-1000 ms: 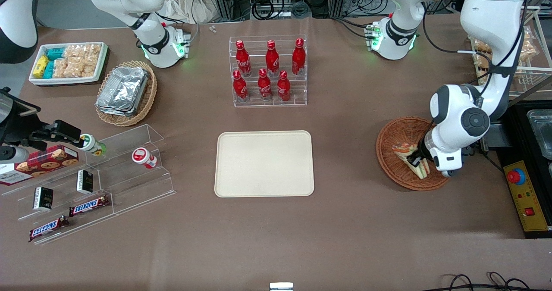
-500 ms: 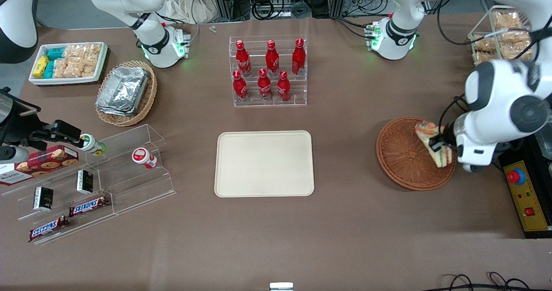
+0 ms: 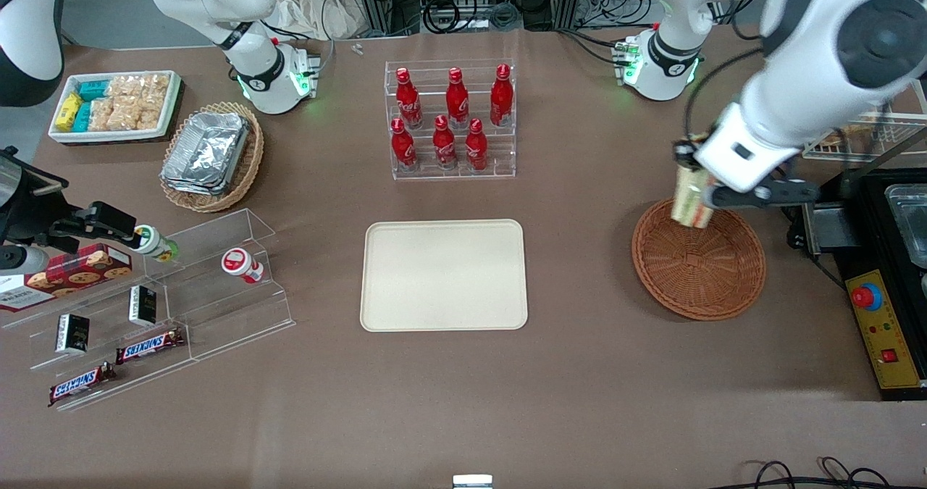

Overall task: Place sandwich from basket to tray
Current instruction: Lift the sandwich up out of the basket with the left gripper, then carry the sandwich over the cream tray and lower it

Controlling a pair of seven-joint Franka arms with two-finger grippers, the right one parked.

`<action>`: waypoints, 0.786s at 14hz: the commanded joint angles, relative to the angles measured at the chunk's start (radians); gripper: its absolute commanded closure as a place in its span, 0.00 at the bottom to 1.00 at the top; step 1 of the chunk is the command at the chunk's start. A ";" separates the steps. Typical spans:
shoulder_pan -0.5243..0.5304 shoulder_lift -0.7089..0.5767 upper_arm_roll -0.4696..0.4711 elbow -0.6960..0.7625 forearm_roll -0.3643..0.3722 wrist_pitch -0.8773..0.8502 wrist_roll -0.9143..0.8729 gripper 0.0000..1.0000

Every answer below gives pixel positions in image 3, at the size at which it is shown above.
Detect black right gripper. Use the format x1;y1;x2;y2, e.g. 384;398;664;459
0;152;142;252

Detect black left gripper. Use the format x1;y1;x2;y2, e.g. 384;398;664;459
673;135;705;168

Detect triangle sandwich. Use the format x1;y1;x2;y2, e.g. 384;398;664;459
670;162;718;230

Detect white rectangular snack tray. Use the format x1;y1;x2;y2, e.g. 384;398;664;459
48;70;182;146

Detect round brown wicker basket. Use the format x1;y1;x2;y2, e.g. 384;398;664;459
632;198;767;322

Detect oval light wicker basket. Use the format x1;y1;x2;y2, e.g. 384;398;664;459
159;101;265;213

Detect beige plastic tray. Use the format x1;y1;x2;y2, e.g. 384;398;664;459
360;219;529;332

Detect green capped small bottle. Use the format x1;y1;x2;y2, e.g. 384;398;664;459
134;225;179;263

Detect red tartan cookie box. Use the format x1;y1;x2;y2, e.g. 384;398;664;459
0;244;133;312

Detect small black box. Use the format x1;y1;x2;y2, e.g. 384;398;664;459
129;285;158;327
56;314;91;354

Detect clear bag of crackers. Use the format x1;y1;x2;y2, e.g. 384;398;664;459
107;75;144;131
88;98;117;132
140;73;172;130

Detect stack of foil trays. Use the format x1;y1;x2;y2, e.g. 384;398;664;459
161;111;251;196

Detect yellow snack packet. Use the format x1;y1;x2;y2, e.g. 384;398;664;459
55;93;83;132

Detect Snickers chocolate bar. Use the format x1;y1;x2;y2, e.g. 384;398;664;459
49;362;117;407
116;327;185;365

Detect clear acrylic stepped shelf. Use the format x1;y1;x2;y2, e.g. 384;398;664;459
0;209;296;411

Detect red capped small bottle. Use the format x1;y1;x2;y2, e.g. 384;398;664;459
222;248;265;285

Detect clear acrylic bottle rack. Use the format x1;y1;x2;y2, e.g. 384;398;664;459
384;58;517;181

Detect red cola bottle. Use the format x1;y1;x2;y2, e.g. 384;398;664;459
432;115;458;171
490;64;514;128
464;118;489;172
445;67;470;129
391;117;418;172
395;67;424;130

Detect black table appliance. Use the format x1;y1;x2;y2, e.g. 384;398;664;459
788;168;927;287

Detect yellow emergency stop box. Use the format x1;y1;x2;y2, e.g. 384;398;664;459
845;269;927;401

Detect beige cloth bag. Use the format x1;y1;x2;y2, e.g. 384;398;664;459
274;0;367;41

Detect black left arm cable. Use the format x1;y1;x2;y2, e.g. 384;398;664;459
683;46;765;143

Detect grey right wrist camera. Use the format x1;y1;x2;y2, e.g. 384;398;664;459
0;246;50;273

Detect black base power cable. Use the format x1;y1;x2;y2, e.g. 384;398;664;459
556;28;625;67

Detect white wire rack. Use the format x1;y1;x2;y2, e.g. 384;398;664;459
802;76;927;162

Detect black cable bundle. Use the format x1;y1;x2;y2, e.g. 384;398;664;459
420;0;524;35

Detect aluminium frame post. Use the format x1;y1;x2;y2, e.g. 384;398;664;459
353;0;396;38

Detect black floor cable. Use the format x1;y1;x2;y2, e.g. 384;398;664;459
724;456;893;489

